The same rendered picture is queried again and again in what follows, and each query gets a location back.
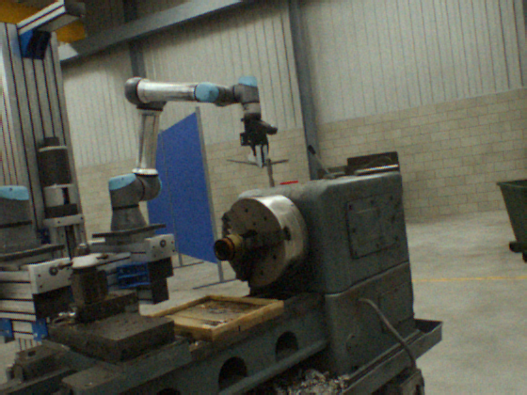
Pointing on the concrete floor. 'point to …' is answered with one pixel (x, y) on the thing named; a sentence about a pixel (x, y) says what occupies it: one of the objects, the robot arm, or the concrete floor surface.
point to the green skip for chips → (517, 213)
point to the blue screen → (185, 194)
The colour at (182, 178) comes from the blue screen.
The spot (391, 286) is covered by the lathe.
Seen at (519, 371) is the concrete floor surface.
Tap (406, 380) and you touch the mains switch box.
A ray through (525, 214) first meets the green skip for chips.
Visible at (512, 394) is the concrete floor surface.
